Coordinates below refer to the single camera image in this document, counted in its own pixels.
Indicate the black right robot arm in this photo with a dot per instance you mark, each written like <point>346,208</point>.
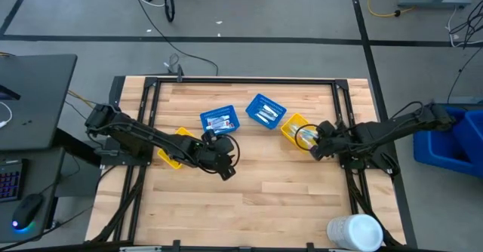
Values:
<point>396,129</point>

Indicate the black desk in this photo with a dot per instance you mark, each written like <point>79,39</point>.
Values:
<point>34,101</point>

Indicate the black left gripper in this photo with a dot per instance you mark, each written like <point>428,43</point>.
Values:
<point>217,163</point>

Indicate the black backlit keyboard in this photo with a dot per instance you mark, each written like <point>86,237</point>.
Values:
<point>9,180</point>

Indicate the white toothpaste tube red band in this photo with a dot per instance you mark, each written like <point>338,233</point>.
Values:
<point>216,123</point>
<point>218,118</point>
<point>231,124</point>

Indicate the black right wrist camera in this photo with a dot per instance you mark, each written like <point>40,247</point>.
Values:
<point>326,127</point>

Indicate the large blue storage bin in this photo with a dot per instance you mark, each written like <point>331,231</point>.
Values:
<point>434,150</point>

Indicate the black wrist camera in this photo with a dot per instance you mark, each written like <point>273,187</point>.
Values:
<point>326,127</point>
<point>219,144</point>

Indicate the white cylindrical container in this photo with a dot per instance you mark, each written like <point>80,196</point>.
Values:
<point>354,232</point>

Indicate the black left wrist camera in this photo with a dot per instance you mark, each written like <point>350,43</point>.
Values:
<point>219,144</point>

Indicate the yellow plastic basket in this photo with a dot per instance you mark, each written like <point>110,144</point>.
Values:
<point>170,161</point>
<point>290,127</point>

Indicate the black corner plate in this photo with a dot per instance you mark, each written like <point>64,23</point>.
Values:
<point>116,93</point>

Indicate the black clamp bracket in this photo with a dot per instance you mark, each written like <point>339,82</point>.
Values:
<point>179,72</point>

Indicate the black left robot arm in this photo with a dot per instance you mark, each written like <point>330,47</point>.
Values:
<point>143,137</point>

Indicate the black computer mouse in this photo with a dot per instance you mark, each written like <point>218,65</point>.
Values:
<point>26,210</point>

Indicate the blue plastic basket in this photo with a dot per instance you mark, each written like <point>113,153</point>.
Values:
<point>256,103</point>
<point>217,110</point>

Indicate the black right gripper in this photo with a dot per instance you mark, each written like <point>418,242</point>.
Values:
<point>326,146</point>

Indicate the blue white toothbrush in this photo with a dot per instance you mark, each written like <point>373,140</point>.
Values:
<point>307,132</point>
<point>309,137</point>

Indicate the dark grey keyboard desk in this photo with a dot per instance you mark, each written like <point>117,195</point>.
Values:
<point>45,176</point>

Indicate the white blue toothpaste tube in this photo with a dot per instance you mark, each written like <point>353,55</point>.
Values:
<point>217,128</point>

